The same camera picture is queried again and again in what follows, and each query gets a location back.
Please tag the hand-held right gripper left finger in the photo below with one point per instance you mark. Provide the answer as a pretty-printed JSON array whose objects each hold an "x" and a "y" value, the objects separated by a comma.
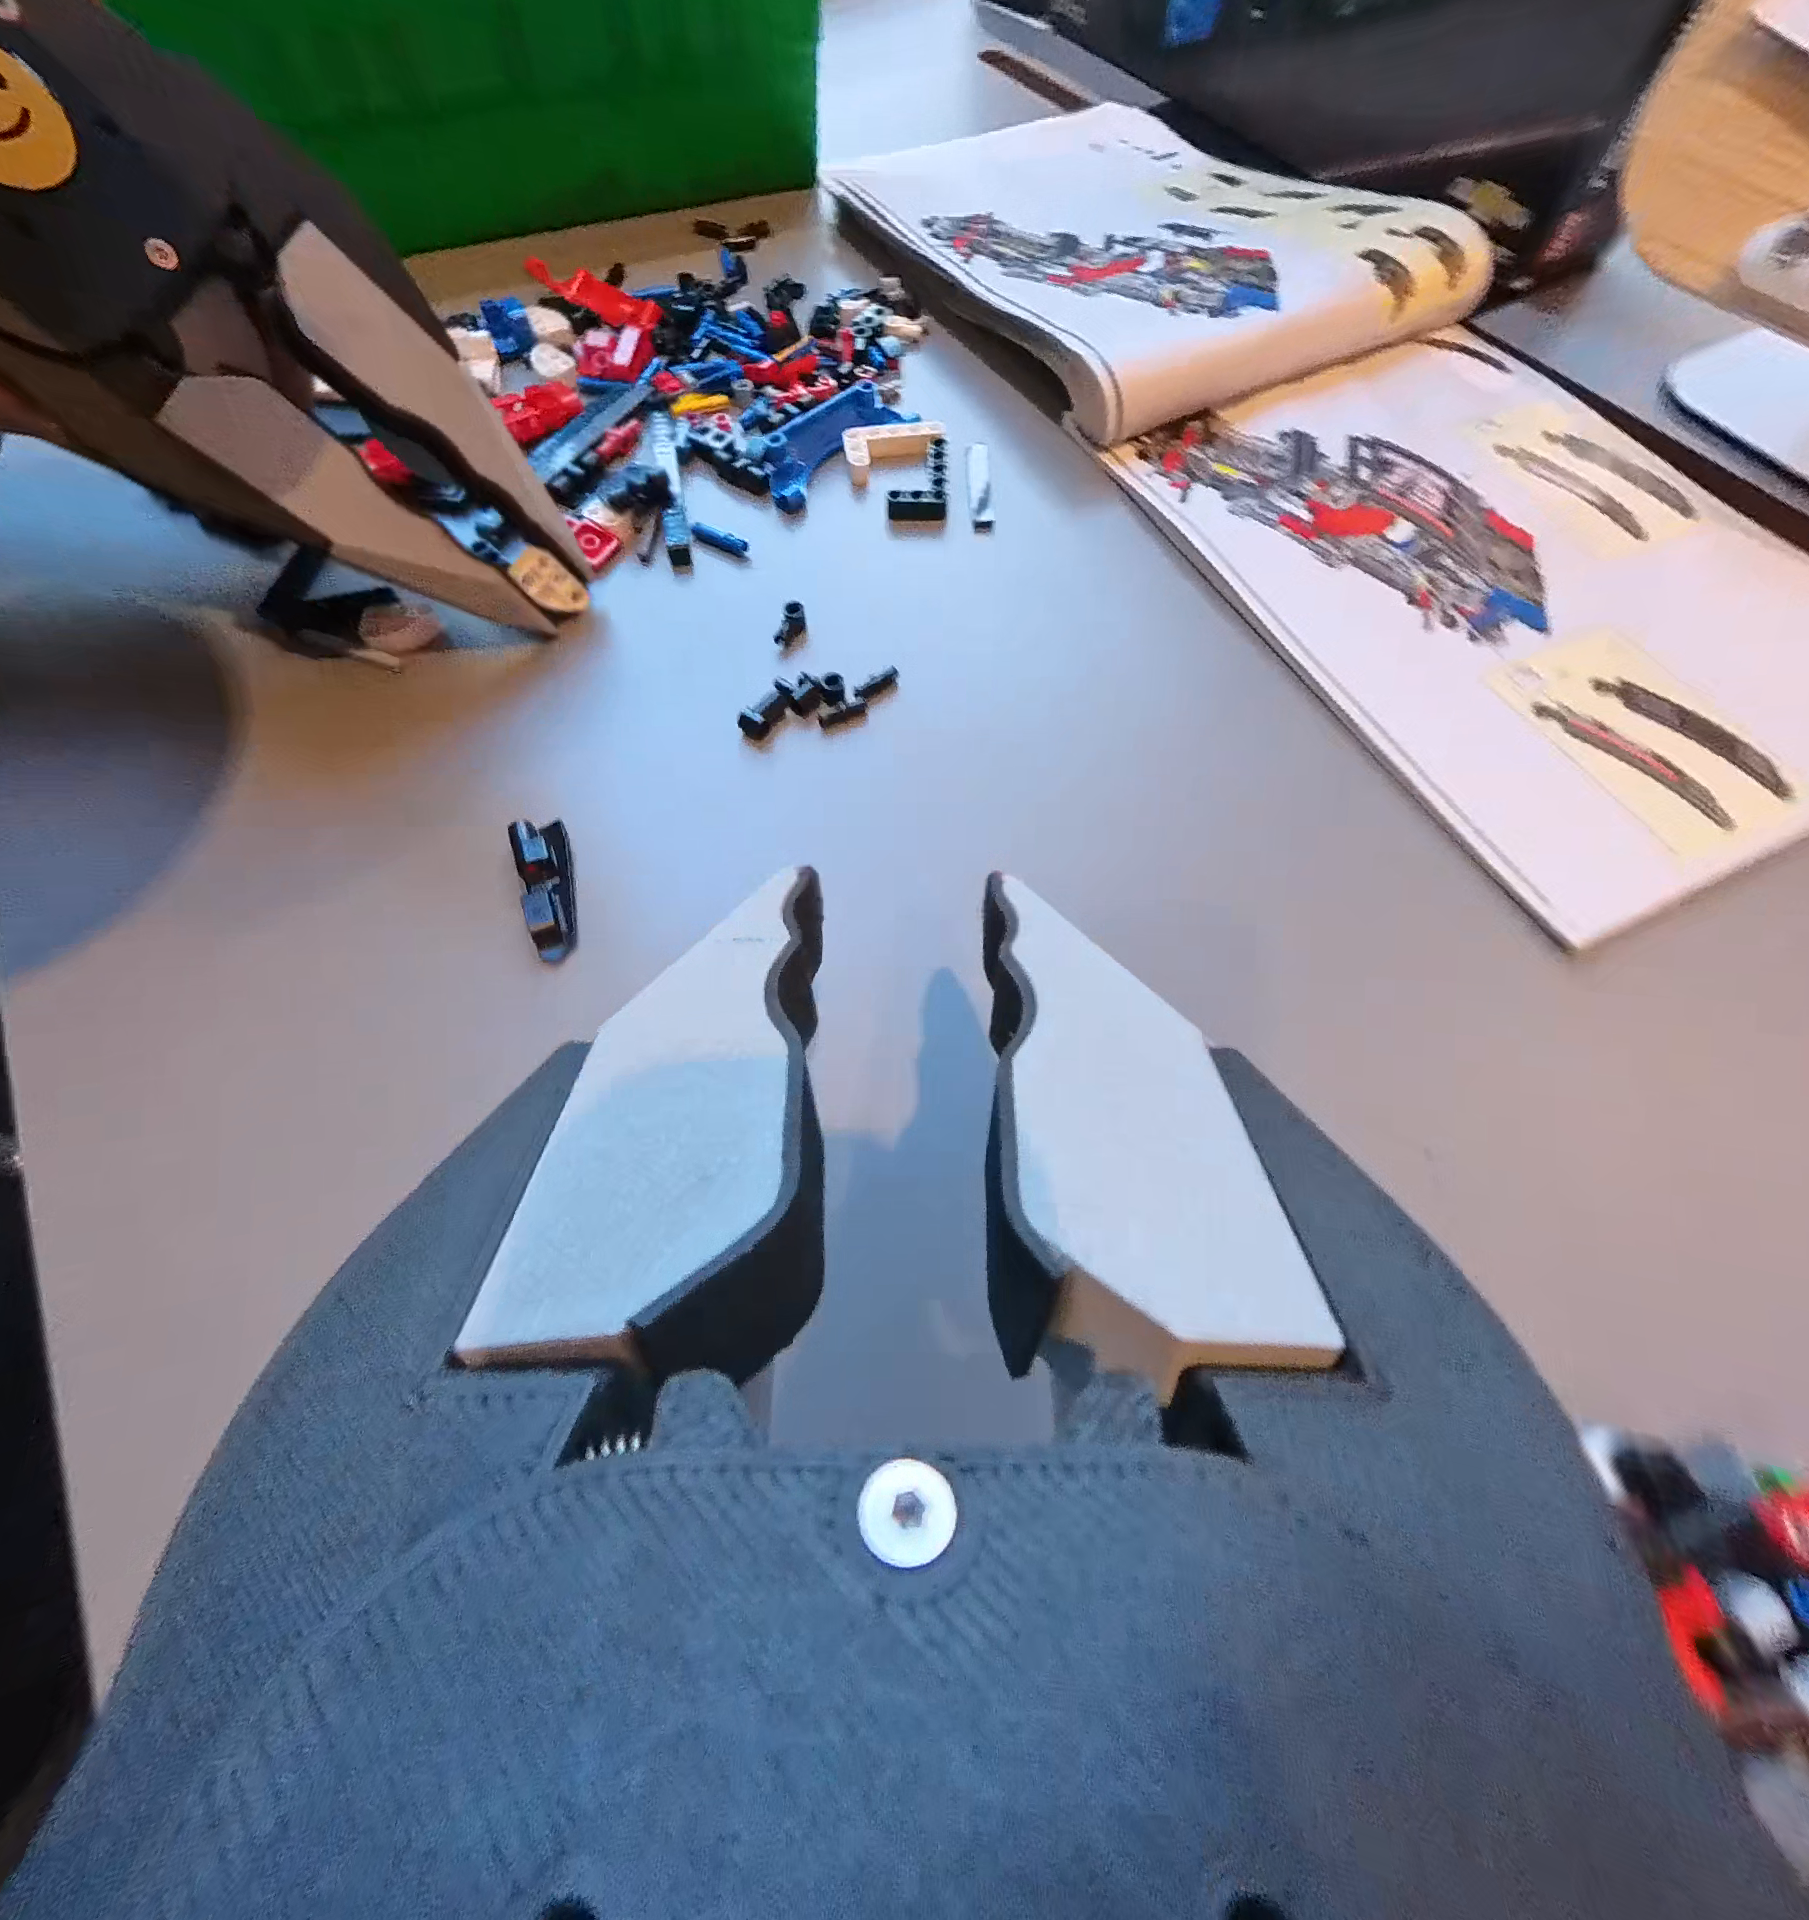
[{"x": 664, "y": 1170}]

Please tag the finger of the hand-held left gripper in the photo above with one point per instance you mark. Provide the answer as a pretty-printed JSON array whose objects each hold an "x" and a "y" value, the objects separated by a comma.
[
  {"x": 291, "y": 465},
  {"x": 380, "y": 330}
]

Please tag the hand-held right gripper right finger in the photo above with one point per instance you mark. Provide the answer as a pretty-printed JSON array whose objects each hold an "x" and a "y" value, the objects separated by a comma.
[{"x": 1160, "y": 1184}]

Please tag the small black brick assembly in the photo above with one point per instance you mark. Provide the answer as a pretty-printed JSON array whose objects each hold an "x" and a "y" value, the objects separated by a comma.
[{"x": 545, "y": 894}]

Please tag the pile of mixed toy bricks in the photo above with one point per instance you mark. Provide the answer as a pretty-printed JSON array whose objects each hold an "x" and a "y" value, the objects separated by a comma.
[{"x": 694, "y": 361}]

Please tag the building instruction booklet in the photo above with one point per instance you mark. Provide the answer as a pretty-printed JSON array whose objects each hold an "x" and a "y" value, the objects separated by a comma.
[{"x": 1370, "y": 630}]

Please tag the toy brick car model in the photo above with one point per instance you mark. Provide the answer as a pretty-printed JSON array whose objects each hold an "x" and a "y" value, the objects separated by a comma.
[{"x": 1760, "y": 1607}]

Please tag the green plastic bin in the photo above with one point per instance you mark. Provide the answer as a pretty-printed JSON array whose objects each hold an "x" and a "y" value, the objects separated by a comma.
[{"x": 470, "y": 105}]

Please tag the cluster of black pins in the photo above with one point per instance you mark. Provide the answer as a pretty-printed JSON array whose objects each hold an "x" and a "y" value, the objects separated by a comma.
[{"x": 814, "y": 703}]

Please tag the black connector pin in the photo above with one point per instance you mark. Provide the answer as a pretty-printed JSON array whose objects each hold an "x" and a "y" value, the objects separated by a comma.
[{"x": 793, "y": 622}]

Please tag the white L-shaped beam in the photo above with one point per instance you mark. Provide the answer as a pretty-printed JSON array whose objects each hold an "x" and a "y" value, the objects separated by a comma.
[{"x": 889, "y": 438}]

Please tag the black L-shaped beam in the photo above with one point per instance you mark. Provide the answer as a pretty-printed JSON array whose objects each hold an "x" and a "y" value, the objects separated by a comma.
[{"x": 920, "y": 504}]

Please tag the black straight beam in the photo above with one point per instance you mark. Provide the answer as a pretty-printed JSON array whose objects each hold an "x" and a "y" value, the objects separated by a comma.
[{"x": 980, "y": 488}]

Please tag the white stand base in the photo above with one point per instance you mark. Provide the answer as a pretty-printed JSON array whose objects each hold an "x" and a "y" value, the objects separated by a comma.
[{"x": 1774, "y": 405}]

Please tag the dark toy car set box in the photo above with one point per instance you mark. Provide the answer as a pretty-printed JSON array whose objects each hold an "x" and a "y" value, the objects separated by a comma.
[{"x": 1370, "y": 75}]

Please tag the blue curved brick frame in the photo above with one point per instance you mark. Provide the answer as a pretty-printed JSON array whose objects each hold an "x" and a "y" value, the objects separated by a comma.
[{"x": 814, "y": 452}]

